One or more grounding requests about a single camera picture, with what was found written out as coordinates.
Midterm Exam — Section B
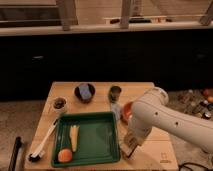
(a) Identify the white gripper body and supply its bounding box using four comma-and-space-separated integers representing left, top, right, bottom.
124, 131, 146, 149

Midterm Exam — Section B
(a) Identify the wooden board eraser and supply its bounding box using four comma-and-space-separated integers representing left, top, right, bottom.
120, 144, 137, 158

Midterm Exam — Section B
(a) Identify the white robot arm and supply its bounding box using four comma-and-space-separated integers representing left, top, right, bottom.
128, 87, 213, 154

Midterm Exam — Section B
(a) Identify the green plastic tray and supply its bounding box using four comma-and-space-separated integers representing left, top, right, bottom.
51, 112, 120, 168

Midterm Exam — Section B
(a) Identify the orange bowl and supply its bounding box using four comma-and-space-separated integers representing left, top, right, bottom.
122, 102, 132, 122

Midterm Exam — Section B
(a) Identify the grey cloth piece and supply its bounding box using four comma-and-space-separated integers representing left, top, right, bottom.
110, 103, 121, 120

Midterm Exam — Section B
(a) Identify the yellow corn cob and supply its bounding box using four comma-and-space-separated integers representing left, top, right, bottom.
70, 125, 80, 152

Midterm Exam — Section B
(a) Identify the black bowl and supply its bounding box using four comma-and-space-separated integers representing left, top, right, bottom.
74, 83, 95, 103

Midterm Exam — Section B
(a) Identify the blue sponge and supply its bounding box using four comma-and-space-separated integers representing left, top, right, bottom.
78, 84, 92, 100

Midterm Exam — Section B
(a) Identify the orange fruit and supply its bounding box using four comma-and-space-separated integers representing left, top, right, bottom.
58, 149, 72, 163

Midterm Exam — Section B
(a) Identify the white dish brush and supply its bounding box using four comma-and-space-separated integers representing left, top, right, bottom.
28, 120, 57, 162

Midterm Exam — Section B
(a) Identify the black bar on floor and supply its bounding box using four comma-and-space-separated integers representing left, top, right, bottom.
8, 136, 22, 171

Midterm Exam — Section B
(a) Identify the black cable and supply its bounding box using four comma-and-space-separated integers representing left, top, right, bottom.
179, 162, 210, 171

